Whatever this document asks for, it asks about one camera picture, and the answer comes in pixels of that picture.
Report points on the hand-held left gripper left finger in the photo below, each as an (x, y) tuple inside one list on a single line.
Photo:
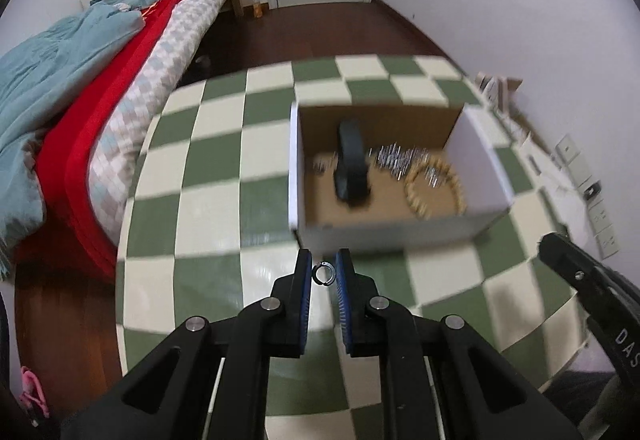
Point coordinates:
[(301, 300)]

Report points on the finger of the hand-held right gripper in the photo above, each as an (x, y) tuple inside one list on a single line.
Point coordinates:
[(570, 260)]

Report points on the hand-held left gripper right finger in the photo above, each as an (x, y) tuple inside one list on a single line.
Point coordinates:
[(344, 300)]

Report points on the cardboard box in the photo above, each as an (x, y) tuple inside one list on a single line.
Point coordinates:
[(400, 232)]

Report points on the black smart band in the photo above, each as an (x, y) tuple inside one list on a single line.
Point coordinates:
[(350, 155)]

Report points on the black charger plug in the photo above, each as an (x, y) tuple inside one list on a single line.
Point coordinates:
[(593, 191)]

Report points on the green white checkered tablecloth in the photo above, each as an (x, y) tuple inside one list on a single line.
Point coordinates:
[(210, 220)]

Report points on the white floral bag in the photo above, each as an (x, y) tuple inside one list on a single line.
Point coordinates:
[(492, 87)]

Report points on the small dark floor object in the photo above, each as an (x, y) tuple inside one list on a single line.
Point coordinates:
[(202, 60)]

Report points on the grey white checked mattress cover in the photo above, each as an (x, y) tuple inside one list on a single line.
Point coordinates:
[(150, 85)]

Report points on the pink plastic object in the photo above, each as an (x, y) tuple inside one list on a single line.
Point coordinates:
[(31, 390)]

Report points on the clear drink bottle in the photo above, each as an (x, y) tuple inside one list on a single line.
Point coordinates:
[(258, 9)]

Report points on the bed with red blanket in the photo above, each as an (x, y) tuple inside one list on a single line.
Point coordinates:
[(50, 60)]

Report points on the white wall socket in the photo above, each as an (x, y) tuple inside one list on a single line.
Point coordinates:
[(599, 216), (606, 244), (567, 150), (580, 171)]

